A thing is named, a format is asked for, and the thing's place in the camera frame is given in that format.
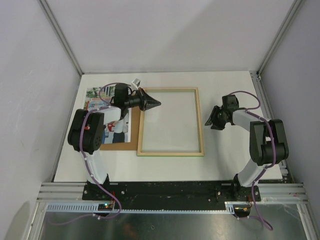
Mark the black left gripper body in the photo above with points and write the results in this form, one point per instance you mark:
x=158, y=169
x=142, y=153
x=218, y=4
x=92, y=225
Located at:
x=136, y=100

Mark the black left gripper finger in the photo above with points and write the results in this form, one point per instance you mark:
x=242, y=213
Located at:
x=148, y=106
x=147, y=99

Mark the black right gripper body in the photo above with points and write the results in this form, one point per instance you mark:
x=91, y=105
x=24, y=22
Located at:
x=220, y=122

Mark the green wooden photo frame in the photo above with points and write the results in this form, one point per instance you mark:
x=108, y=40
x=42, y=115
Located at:
x=174, y=128

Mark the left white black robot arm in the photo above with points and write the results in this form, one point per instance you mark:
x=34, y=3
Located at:
x=87, y=128

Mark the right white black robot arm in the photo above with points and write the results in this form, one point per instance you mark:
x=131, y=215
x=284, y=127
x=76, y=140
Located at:
x=251, y=173

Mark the printed photo of two people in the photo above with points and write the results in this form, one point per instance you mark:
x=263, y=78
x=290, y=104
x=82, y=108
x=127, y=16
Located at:
x=116, y=131

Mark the brown cardboard backing board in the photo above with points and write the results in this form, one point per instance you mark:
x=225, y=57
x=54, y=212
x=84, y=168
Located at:
x=133, y=132

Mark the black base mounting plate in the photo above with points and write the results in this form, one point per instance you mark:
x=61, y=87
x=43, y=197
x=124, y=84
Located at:
x=171, y=195

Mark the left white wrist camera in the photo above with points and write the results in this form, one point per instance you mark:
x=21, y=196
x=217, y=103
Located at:
x=135, y=84

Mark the left aluminium corner post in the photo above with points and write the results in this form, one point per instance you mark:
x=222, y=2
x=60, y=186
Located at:
x=50, y=16

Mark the aluminium corner post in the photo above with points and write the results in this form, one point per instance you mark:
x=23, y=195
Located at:
x=280, y=34
x=50, y=16

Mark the white slotted cable duct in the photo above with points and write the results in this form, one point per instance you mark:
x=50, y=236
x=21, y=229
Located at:
x=103, y=208

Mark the right aluminium corner post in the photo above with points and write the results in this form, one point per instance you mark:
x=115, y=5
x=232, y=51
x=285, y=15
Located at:
x=280, y=34

